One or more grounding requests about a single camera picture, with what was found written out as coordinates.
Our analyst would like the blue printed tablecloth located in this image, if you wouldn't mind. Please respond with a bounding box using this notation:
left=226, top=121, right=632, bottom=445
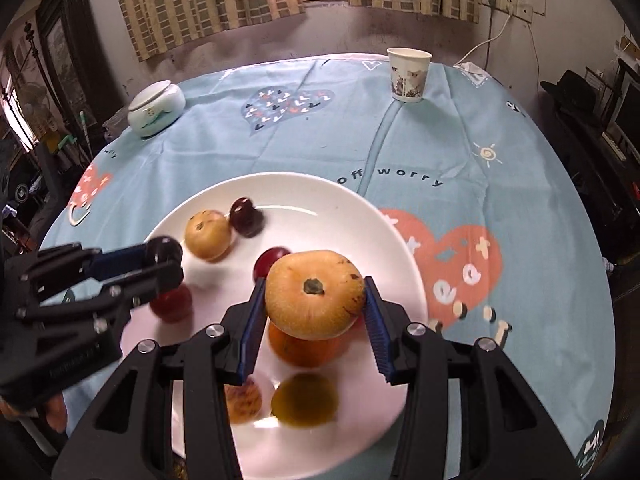
left=37, top=51, right=617, bottom=480

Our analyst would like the yellow green tomato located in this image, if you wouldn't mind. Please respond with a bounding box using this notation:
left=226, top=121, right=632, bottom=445
left=271, top=373, right=340, bottom=429

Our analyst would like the person's left hand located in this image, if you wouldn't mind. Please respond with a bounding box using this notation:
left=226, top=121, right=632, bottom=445
left=42, top=391, right=69, bottom=434

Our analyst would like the tan melon with stem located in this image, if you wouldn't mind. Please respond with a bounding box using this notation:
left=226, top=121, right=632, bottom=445
left=264, top=250, right=366, bottom=340

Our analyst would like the yellow round fruit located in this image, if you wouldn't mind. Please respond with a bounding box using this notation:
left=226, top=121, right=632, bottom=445
left=185, top=210, right=233, bottom=261

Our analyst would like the computer monitor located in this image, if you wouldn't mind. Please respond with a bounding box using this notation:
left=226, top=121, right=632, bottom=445
left=612, top=60, right=640, bottom=146

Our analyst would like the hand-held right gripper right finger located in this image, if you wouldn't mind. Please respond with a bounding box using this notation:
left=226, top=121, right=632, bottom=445
left=362, top=275, right=583, bottom=480

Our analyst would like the wall power strip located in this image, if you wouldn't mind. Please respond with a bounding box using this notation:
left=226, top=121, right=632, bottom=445
left=480, top=0, right=533, bottom=22

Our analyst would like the red plum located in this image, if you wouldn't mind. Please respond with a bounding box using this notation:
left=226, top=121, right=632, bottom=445
left=150, top=284, right=193, bottom=322
left=253, top=246, right=293, bottom=281

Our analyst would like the printed paper cup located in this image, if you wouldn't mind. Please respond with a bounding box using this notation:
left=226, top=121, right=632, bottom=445
left=386, top=47, right=432, bottom=105

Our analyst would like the white handled mop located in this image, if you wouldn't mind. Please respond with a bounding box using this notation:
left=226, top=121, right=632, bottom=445
left=77, top=110, right=96, bottom=161

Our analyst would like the white oval plate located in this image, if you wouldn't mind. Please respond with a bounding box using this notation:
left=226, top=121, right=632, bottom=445
left=129, top=172, right=430, bottom=480

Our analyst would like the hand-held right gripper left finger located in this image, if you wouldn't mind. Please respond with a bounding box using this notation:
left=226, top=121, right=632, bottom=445
left=50, top=277, right=268, bottom=480

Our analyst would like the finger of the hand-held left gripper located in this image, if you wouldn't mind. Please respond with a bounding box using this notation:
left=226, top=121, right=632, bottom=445
left=16, top=261, right=186, bottom=322
left=20, top=242, right=160, bottom=292

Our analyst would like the black hat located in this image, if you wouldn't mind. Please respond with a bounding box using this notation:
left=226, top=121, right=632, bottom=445
left=540, top=69, right=608, bottom=113

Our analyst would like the black desk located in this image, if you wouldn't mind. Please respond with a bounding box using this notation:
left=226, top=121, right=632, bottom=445
left=542, top=90, right=640, bottom=261

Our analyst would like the dark purple plum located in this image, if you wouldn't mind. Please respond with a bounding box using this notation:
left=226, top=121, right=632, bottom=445
left=150, top=236, right=184, bottom=267
left=229, top=197, right=265, bottom=238

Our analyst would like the white cable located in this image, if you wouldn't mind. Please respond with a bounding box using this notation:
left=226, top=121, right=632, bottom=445
left=452, top=10, right=513, bottom=68

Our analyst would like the tan striped melon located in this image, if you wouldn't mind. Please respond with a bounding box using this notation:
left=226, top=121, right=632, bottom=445
left=225, top=377, right=262, bottom=425

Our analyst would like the orange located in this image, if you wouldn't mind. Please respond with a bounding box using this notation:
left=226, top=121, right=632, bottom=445
left=267, top=317, right=351, bottom=367

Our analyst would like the white lidded ceramic jar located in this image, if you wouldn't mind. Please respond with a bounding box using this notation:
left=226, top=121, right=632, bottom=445
left=127, top=81, right=186, bottom=139

